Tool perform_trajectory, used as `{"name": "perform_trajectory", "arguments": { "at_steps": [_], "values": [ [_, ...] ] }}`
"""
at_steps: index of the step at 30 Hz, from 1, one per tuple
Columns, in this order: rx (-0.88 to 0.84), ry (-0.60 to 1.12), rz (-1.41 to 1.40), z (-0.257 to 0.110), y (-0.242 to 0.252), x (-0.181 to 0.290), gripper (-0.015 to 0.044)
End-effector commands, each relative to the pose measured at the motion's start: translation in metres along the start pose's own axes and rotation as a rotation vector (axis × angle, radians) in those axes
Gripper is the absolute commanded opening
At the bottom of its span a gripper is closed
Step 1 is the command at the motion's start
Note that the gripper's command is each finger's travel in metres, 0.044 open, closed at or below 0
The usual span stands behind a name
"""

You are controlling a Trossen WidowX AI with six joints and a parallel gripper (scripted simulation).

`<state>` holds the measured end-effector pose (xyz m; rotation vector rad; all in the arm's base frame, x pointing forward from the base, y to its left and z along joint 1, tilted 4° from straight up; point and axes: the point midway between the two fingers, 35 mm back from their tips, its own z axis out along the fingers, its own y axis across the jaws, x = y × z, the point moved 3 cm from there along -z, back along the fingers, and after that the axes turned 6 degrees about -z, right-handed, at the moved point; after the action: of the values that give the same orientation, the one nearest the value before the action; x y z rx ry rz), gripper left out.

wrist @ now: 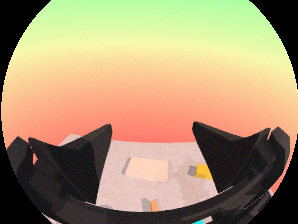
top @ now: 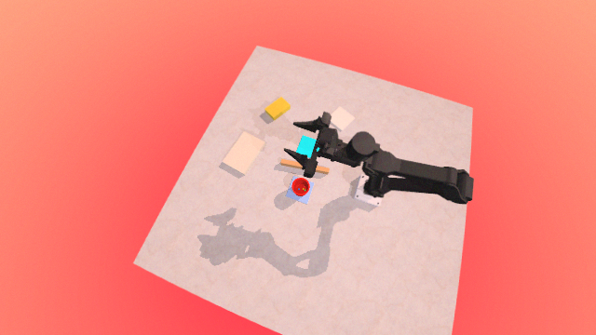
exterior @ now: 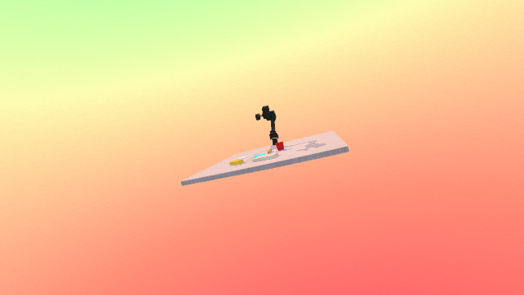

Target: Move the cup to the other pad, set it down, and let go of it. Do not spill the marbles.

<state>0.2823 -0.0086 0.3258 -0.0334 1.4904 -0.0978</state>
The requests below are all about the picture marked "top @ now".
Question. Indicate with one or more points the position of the yellow flat bar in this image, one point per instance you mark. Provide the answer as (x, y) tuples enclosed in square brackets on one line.
[(277, 108)]

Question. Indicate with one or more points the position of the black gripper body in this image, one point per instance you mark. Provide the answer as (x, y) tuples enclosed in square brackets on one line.
[(311, 163)]

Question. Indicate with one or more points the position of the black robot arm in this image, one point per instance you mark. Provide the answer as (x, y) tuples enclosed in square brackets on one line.
[(448, 182)]

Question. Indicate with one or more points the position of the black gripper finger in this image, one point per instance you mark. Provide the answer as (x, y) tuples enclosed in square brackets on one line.
[(308, 125), (300, 158)]

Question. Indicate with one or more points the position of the orange flat bar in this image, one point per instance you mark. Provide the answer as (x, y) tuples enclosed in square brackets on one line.
[(294, 164)]

